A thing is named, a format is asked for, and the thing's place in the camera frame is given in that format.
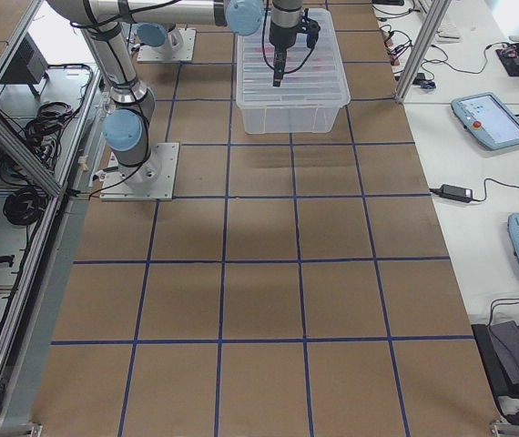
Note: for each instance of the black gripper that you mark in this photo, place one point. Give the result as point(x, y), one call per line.
point(281, 40)

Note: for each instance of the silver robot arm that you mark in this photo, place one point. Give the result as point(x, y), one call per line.
point(126, 129)

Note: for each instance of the clear plastic box lid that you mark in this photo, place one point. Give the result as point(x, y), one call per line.
point(314, 78)

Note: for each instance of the clear plastic storage box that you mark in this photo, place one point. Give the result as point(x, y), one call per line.
point(294, 119)

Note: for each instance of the blue teach pendant tablet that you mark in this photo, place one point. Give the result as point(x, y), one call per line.
point(488, 120)

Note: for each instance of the black power adapter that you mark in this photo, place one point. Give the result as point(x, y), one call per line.
point(455, 193)

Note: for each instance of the black laptop stand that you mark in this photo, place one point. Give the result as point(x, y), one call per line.
point(498, 346)

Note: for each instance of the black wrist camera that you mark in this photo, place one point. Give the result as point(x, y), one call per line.
point(311, 29)

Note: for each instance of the aluminium frame post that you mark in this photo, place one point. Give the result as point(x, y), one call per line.
point(421, 44)

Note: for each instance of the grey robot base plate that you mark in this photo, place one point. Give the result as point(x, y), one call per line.
point(154, 180)

